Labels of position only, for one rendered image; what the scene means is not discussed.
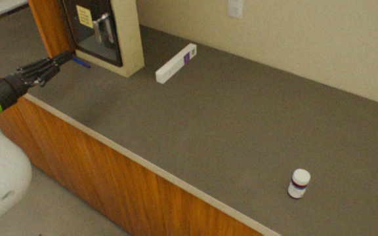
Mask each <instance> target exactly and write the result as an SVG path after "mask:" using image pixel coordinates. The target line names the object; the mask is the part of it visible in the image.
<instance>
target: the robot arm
mask: <svg viewBox="0 0 378 236"><path fill-rule="evenodd" d="M71 59H73V55H72V52H71V51H69V50H65V51H64V52H62V53H60V54H58V55H57V56H55V57H54V58H50V57H47V59H45V58H43V59H41V60H37V61H34V62H32V63H30V64H27V65H25V66H22V67H18V68H16V70H17V72H18V73H10V74H9V75H7V76H5V77H3V78H0V113H1V112H3V111H5V110H6V109H8V108H9V107H11V106H12V105H14V104H15V103H18V99H19V98H21V97H23V95H25V94H27V92H28V89H29V88H31V87H34V86H35V85H39V86H40V87H44V86H45V83H46V82H47V81H49V80H50V79H52V78H53V77H54V76H55V75H56V74H57V73H59V72H60V68H59V66H61V65H62V64H65V63H66V62H68V61H70V60H71ZM31 180H32V166H31V164H30V160H29V159H28V157H27V155H26V154H25V153H24V151H23V150H22V148H21V147H19V146H18V145H16V144H14V143H13V142H11V141H10V140H9V139H8V138H7V137H6V136H4V135H3V134H1V133H0V217H1V216H2V215H4V213H6V212H7V211H8V210H9V209H11V208H12V207H13V206H14V205H15V204H16V203H18V202H19V201H20V200H21V199H22V198H23V197H24V196H25V194H26V192H27V190H28V188H29V186H30V183H31Z"/></svg>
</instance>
